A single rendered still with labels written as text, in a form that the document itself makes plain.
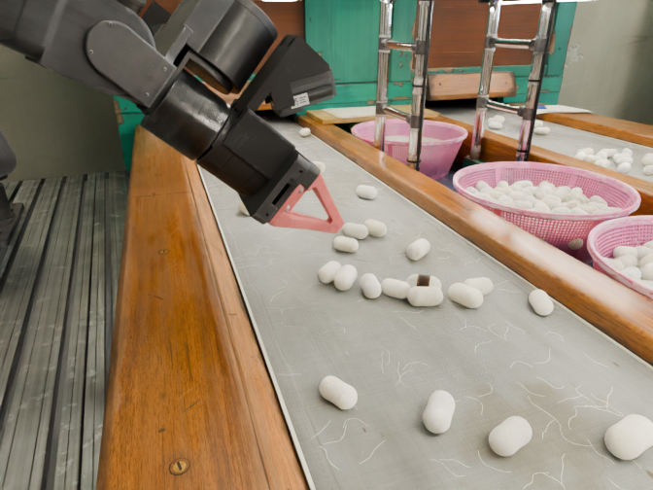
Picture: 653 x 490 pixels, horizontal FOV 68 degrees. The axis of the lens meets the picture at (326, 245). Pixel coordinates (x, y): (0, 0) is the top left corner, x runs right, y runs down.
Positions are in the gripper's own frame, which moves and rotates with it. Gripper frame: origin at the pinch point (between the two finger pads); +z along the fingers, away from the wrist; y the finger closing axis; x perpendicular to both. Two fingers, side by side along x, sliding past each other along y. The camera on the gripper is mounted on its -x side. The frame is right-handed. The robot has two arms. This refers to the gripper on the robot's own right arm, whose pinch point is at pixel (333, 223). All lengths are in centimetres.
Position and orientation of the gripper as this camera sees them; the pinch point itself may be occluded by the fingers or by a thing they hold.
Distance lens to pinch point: 47.9
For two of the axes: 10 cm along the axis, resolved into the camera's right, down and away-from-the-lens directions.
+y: -3.2, -3.9, 8.6
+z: 7.1, 5.0, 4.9
